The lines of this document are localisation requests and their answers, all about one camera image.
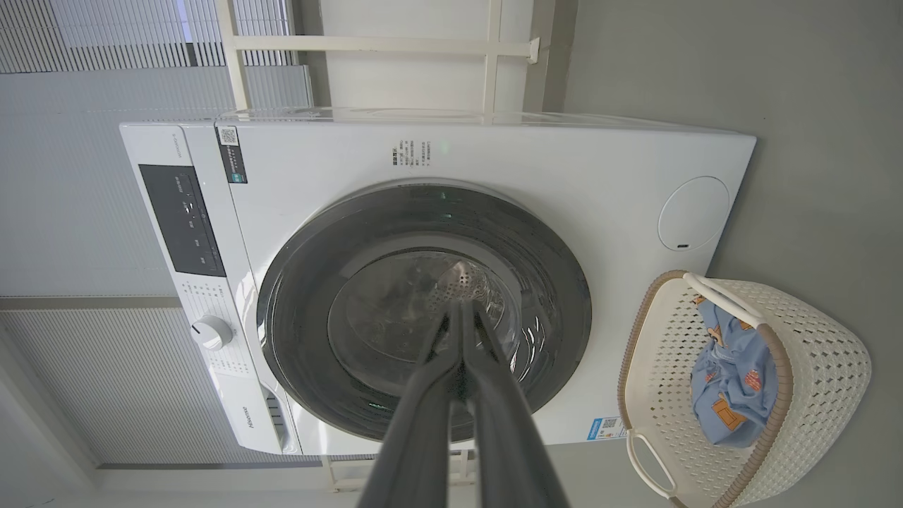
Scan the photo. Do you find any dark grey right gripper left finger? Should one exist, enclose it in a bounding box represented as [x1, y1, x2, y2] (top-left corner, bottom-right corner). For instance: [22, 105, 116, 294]
[356, 302, 464, 508]

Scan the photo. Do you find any white slatted window blind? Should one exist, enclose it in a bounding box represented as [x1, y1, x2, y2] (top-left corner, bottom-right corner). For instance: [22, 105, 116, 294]
[0, 0, 293, 75]

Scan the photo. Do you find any blue cartoon print garment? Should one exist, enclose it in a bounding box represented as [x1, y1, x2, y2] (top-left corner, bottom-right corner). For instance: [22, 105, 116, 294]
[690, 342, 780, 449]
[693, 296, 759, 353]

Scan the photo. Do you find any white metal rack frame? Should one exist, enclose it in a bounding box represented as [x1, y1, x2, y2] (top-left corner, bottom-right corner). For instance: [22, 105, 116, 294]
[215, 0, 540, 492]

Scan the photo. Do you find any washing machine glass door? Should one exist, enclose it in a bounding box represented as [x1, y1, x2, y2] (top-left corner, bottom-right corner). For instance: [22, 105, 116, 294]
[257, 180, 592, 442]

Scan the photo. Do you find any cream perforated plastic laundry basket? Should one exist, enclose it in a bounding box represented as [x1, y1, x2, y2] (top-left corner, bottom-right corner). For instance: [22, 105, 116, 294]
[618, 270, 872, 508]

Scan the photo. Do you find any white front-load washing machine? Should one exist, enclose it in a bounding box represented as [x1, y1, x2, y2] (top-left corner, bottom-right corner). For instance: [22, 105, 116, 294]
[120, 107, 757, 456]

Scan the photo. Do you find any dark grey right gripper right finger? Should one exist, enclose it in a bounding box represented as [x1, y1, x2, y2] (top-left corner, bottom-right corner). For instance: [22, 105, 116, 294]
[466, 302, 571, 508]

